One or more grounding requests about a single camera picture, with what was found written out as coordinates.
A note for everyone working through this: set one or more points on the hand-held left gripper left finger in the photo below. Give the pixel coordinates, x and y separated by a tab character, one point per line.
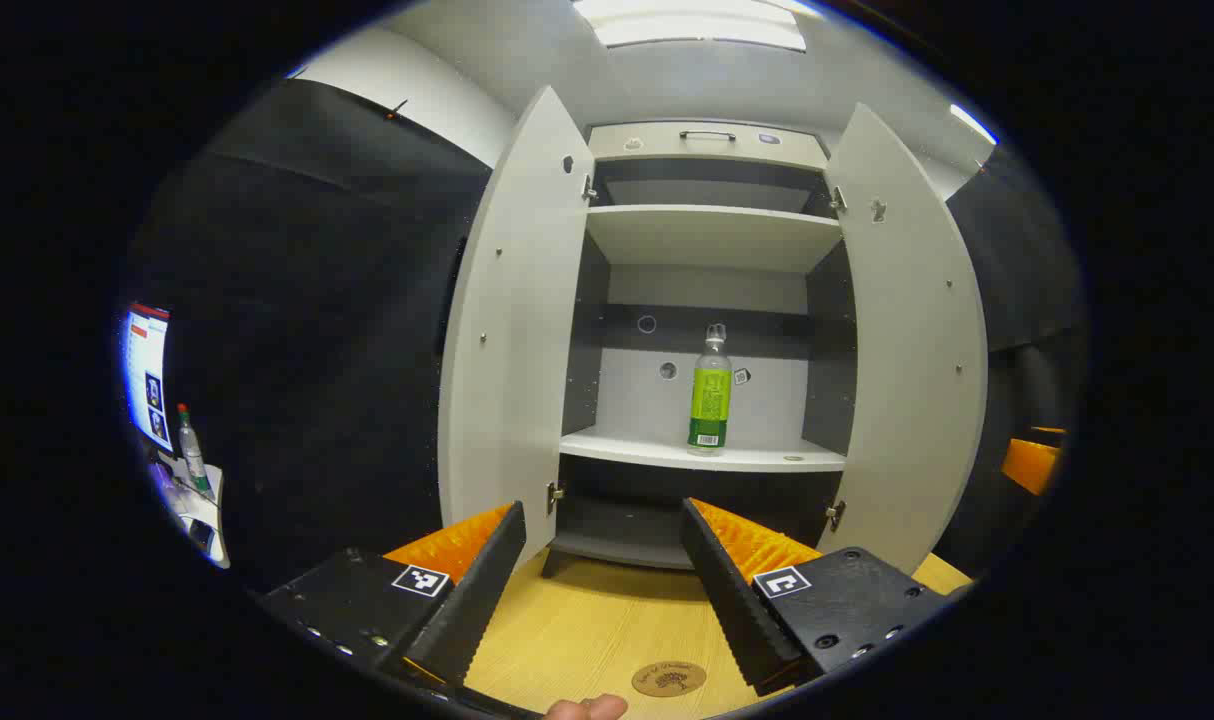
477	600

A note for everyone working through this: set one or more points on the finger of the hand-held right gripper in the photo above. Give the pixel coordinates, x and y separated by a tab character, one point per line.
1029	465

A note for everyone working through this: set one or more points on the black backdrop cloth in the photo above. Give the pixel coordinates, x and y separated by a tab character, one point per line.
317	300

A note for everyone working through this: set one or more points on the red capped spray bottle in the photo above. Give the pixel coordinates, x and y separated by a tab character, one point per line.
192	450

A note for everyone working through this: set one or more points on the small ceiling light panel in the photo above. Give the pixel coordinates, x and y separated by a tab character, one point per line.
972	122

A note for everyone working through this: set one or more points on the white cabinet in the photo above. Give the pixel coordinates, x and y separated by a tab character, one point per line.
707	235

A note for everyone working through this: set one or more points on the large ceiling light panel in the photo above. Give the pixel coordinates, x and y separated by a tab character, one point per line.
687	25

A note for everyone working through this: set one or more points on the white side table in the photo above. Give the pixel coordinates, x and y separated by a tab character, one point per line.
202	515

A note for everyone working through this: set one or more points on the round wooden coaster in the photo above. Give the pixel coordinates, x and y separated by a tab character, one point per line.
669	678

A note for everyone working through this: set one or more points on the clear bottle with green label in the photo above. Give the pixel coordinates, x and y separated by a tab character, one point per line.
710	400

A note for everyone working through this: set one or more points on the computer monitor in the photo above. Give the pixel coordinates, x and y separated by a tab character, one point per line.
145	360

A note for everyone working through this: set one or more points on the white cabinet door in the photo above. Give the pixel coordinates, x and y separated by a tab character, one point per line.
512	330
912	350

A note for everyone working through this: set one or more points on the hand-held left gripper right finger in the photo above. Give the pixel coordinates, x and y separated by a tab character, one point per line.
732	610

